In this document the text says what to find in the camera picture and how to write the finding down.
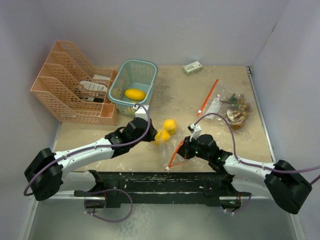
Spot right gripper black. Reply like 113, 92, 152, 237
175, 135, 211, 161

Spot yellow fake fruit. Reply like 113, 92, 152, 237
124, 88, 147, 102
153, 139, 162, 146
163, 118, 177, 135
157, 130, 171, 143

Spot clear zip bag red seal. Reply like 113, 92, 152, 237
155, 119, 187, 172

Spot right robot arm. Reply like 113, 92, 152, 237
177, 134, 313, 215

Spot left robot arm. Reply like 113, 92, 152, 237
23, 117, 158, 202

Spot clear bag of mushrooms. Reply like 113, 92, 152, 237
197, 79, 253, 131

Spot teal plastic basket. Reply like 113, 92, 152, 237
108, 59, 158, 117

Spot white papers in organizer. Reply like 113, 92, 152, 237
80, 74, 111, 103

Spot small green white box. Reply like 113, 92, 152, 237
182, 61, 203, 76

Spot orange mesh file organizer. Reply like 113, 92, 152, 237
30, 40, 118, 126

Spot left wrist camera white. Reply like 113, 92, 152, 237
133, 104, 149, 121

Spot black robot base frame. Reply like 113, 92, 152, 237
74, 170, 249, 211

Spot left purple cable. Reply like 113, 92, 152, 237
23, 103, 152, 197

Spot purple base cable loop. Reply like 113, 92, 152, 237
83, 187, 134, 223

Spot aluminium rail frame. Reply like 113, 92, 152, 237
245, 66, 306, 240

